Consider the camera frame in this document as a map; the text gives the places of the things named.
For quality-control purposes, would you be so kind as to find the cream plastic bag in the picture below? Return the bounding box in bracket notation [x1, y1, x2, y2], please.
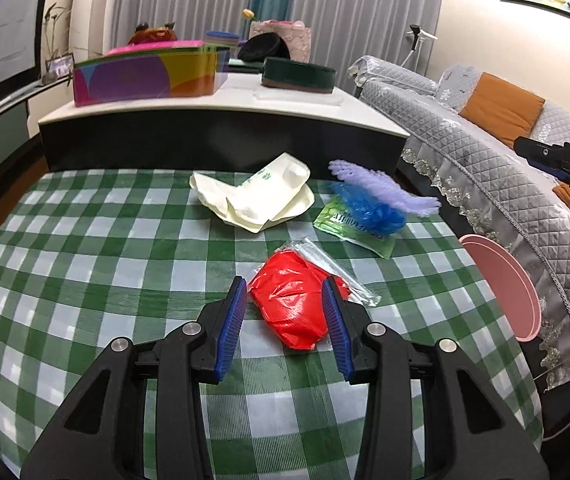
[190, 152, 316, 233]

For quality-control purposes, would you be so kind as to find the pink lace bag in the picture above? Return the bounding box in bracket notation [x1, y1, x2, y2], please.
[249, 20, 312, 63]

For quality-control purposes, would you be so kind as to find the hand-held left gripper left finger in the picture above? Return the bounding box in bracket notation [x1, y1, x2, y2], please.
[20, 276, 248, 480]

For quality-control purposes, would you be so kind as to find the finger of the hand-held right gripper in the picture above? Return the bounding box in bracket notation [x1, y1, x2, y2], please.
[512, 136, 568, 177]

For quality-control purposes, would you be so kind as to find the black hat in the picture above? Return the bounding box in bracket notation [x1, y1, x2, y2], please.
[237, 32, 290, 62]

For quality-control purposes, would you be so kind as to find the stack of colourful bowls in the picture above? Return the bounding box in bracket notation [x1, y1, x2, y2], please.
[204, 31, 240, 51]

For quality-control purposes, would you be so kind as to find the television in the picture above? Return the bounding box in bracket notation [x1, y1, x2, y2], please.
[0, 0, 48, 106]

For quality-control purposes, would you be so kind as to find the green wrapper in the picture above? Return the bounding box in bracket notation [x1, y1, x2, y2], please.
[313, 195, 398, 259]

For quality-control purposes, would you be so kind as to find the grey covered sofa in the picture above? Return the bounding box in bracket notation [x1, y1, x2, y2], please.
[347, 55, 570, 396]

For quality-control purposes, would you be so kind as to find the clear plastic wrapper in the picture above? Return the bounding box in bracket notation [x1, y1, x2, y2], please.
[281, 237, 382, 307]

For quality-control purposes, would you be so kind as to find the standing air conditioner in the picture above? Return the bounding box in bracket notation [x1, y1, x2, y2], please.
[72, 0, 118, 58]

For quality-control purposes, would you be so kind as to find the photo frame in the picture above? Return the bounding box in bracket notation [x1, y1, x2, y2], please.
[45, 53, 76, 78]

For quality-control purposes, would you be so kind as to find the white-topped coffee table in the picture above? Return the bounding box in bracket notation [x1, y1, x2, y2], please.
[38, 72, 410, 181]

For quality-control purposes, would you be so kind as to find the pink flat box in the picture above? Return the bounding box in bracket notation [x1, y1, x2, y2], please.
[100, 39, 206, 56]

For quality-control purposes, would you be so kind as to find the red plastic bag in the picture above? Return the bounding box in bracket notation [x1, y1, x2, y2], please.
[247, 251, 350, 351]

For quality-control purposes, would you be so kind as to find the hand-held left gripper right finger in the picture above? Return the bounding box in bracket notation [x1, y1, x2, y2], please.
[321, 276, 550, 480]

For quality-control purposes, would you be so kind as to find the red teapot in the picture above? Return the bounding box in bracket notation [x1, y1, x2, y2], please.
[127, 21, 178, 45]

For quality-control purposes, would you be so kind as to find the pink plastic bin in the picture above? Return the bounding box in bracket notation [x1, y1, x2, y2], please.
[459, 234, 540, 343]

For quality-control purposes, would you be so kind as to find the colourful tin box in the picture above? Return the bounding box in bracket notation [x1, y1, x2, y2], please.
[72, 45, 230, 107]

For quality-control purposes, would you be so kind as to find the green checked tablecloth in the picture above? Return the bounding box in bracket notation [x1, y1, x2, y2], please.
[0, 169, 543, 480]

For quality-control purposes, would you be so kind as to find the white tray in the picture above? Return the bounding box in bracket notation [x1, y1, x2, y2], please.
[255, 87, 346, 108]

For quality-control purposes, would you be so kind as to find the potted plant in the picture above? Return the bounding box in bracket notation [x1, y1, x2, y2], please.
[42, 2, 73, 61]

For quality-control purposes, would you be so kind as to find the green round tin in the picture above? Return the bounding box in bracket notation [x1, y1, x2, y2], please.
[261, 56, 336, 95]

